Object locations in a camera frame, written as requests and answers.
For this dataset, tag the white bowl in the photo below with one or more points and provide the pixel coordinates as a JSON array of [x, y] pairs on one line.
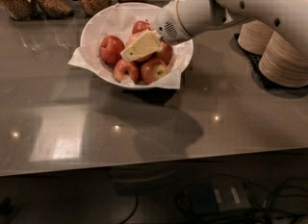
[[93, 29]]

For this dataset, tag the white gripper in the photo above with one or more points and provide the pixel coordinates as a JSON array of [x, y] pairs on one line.
[[166, 26]]

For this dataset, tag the black tray mat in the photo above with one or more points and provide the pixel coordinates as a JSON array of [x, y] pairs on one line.
[[265, 82]]

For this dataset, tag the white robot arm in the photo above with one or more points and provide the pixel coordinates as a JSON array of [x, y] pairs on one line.
[[181, 20]]

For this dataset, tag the red apple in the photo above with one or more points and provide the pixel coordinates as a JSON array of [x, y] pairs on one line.
[[165, 53], [140, 26], [110, 49], [137, 49], [153, 70], [124, 70]]

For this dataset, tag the white paper liner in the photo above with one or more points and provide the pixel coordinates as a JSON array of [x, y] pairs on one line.
[[115, 19]]

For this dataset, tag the black power adapter box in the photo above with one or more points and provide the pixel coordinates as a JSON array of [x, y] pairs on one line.
[[209, 199]]

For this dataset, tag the back stack paper bowls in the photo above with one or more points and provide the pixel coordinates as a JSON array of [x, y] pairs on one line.
[[255, 36]]

